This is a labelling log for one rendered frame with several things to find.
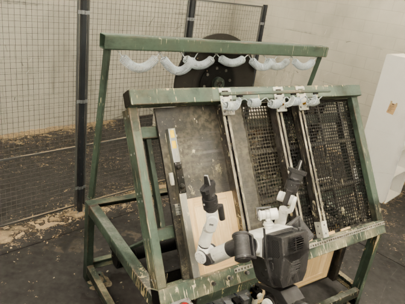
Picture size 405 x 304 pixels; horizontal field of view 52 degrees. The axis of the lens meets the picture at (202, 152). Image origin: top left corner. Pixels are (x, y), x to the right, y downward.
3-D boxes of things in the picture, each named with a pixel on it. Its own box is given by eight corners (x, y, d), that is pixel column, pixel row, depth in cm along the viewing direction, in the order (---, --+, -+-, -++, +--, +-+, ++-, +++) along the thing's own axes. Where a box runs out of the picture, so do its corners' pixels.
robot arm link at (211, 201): (194, 190, 221) (197, 209, 226) (210, 192, 216) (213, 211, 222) (204, 178, 231) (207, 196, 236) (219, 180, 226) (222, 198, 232)
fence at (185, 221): (190, 278, 258) (193, 278, 255) (165, 129, 267) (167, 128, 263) (197, 275, 261) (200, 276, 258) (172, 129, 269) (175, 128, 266)
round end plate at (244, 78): (172, 133, 332) (182, 31, 303) (169, 131, 336) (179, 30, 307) (248, 126, 375) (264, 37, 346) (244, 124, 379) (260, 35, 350)
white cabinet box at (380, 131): (384, 204, 598) (430, 63, 522) (347, 188, 635) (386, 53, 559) (400, 194, 639) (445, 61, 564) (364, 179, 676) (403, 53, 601)
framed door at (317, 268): (249, 304, 334) (251, 306, 333) (262, 247, 314) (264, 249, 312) (324, 275, 383) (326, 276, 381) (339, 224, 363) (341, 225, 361)
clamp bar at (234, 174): (240, 261, 280) (263, 263, 260) (210, 92, 290) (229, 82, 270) (252, 258, 285) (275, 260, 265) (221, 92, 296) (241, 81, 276)
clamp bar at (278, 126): (293, 245, 307) (317, 246, 287) (263, 91, 317) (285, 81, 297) (302, 242, 312) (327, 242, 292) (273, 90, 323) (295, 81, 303)
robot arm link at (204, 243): (209, 223, 242) (201, 248, 251) (198, 229, 235) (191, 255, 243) (223, 232, 237) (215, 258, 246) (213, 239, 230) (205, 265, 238)
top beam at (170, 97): (125, 109, 254) (131, 105, 246) (122, 93, 255) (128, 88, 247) (352, 98, 374) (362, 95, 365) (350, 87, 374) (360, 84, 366)
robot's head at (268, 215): (279, 224, 234) (278, 209, 234) (261, 225, 234) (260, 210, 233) (276, 221, 241) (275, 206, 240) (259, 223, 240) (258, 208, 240)
